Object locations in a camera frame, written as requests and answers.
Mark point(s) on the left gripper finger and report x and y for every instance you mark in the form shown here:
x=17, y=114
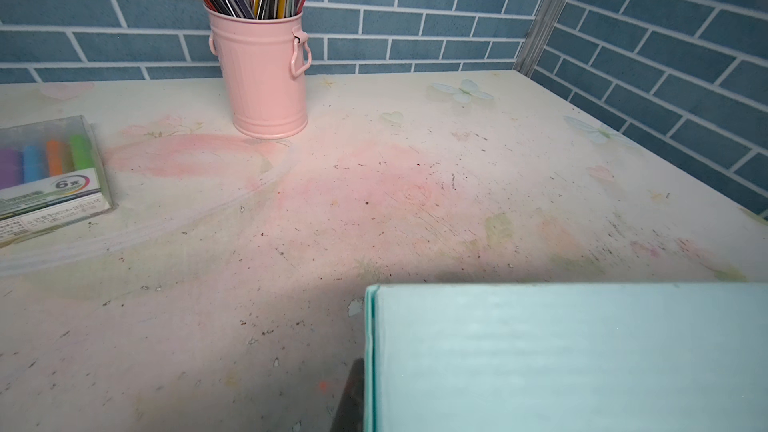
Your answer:
x=349, y=415

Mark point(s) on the light blue paper box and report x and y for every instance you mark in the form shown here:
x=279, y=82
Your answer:
x=566, y=357

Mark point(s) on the pink metal pencil cup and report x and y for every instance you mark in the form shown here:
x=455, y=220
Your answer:
x=263, y=63

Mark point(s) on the clear highlighter marker pack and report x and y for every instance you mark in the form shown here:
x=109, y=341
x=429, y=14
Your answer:
x=52, y=175

